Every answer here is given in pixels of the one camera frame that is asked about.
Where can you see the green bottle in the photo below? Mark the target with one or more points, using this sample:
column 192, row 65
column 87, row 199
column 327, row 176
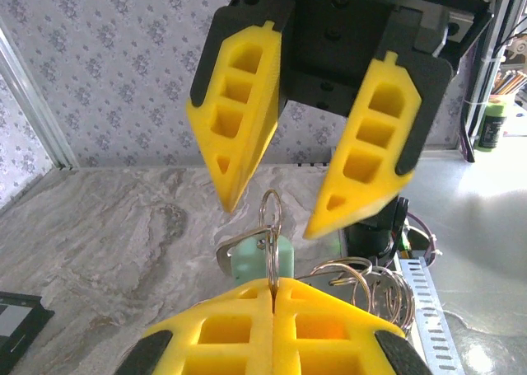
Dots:
column 492, row 123

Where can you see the aluminium frame post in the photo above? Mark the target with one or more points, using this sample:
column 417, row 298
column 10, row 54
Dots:
column 37, row 103

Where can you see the black equipment stand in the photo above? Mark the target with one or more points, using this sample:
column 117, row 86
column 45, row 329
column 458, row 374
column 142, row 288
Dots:
column 494, row 29

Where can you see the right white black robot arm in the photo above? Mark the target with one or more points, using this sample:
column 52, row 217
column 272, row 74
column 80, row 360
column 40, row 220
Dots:
column 374, row 235

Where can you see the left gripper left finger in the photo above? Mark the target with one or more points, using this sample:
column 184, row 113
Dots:
column 226, row 329

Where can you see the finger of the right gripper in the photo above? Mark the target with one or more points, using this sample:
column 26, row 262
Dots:
column 370, row 152
column 247, row 103

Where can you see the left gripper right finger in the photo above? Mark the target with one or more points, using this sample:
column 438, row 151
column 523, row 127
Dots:
column 321, row 329

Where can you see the grey metal sheet panel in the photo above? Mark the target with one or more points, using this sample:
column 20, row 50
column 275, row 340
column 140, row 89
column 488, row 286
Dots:
column 486, row 268

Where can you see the cup of pencils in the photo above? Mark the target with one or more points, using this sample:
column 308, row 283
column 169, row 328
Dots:
column 509, row 84

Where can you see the black white checkerboard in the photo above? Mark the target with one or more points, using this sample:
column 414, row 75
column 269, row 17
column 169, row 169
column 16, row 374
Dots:
column 16, row 329

